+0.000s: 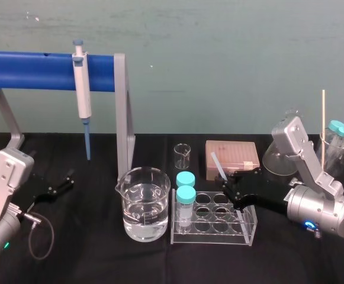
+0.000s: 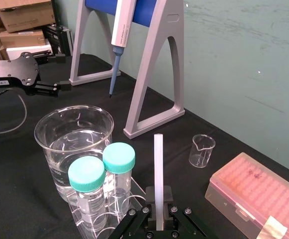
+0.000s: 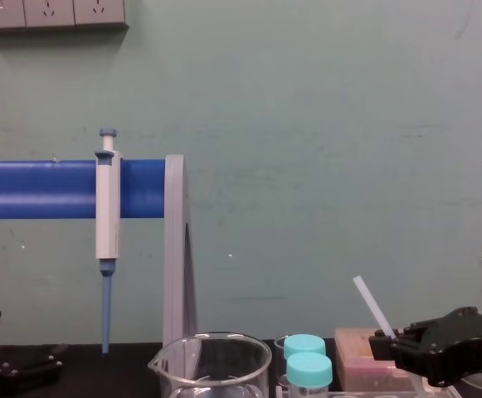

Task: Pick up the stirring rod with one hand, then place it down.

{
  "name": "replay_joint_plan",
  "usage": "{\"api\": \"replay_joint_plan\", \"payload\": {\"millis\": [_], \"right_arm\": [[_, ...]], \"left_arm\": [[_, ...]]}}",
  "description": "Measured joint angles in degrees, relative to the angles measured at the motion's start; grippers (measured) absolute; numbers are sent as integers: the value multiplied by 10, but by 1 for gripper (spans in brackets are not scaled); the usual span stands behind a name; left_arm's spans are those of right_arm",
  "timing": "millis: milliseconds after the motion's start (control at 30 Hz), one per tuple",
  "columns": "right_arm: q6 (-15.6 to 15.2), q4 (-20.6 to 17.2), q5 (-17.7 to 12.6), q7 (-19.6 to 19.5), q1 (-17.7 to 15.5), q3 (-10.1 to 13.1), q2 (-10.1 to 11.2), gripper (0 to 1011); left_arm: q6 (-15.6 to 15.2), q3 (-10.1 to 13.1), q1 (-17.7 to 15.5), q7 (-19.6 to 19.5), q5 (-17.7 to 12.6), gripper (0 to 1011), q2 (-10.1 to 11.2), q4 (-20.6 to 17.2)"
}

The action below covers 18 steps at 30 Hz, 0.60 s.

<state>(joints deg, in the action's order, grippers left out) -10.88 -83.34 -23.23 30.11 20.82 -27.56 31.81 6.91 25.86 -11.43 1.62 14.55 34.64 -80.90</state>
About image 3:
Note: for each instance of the white and blue pipette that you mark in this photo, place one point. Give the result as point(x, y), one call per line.
point(106, 215)

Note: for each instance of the grey pipette stand upright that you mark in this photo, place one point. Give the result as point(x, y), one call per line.
point(175, 248)

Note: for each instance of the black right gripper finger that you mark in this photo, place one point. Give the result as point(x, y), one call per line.
point(427, 360)
point(456, 319)

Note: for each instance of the grey wall socket panel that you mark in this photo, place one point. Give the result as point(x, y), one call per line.
point(50, 14)

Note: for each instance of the clear plastic tray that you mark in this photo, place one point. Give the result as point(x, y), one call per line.
point(369, 394)

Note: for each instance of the wooden box with pink front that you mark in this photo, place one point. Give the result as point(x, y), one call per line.
point(354, 352)

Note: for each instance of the teal capped sample vial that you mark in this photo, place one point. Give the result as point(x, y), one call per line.
point(305, 343)
point(309, 369)

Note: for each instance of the blue pipette stand bar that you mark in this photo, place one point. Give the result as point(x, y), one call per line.
point(37, 188)

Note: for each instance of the small clear glass tube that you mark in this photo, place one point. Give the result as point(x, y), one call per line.
point(280, 346)

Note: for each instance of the clear glass beaker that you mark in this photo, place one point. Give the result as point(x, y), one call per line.
point(207, 373)

